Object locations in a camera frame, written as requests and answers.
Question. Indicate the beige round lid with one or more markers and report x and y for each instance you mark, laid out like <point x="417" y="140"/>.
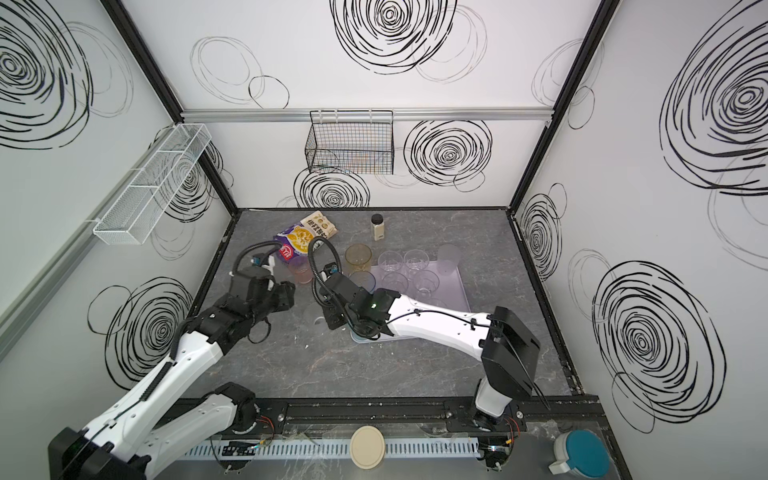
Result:
<point x="367" y="447"/>

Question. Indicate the frosted dotted glass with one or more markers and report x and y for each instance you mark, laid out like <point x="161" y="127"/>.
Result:
<point x="448" y="258"/>

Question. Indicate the black wire basket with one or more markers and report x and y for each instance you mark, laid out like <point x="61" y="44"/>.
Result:
<point x="356" y="141"/>

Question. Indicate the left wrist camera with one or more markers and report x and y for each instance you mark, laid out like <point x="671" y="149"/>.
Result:
<point x="264" y="261"/>

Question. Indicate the yellow drinking glass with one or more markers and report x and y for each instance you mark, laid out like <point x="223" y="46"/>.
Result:
<point x="358" y="257"/>

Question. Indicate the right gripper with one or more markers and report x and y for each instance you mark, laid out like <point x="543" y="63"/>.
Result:
<point x="332" y="294"/>

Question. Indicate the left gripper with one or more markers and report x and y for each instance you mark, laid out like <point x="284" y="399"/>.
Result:
<point x="276" y="294"/>

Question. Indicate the white mesh wall shelf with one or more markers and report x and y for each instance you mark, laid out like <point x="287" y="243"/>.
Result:
<point x="168" y="183"/>

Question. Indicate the lilac plastic tray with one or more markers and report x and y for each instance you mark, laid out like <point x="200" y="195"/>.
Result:
<point x="450" y="295"/>

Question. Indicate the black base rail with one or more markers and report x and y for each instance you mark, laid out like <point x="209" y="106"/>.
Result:
<point x="456" y="414"/>

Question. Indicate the blue drinking glass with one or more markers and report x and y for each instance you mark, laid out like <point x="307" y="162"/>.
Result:
<point x="364" y="279"/>

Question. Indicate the pink drinking glass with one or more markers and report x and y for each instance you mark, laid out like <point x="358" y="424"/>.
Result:
<point x="300" y="270"/>

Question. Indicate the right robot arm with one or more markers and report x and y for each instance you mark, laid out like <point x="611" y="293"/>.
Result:
<point x="500" y="341"/>

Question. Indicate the colourful snack bag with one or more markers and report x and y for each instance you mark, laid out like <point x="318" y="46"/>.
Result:
<point x="295" y="239"/>

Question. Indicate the white slotted cable duct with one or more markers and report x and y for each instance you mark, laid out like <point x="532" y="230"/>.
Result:
<point x="395" y="448"/>

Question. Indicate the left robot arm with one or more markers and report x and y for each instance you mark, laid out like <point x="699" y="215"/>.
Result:
<point x="129" y="440"/>

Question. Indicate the clear ribbed glass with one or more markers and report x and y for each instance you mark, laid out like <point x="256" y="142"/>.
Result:
<point x="426" y="283"/>

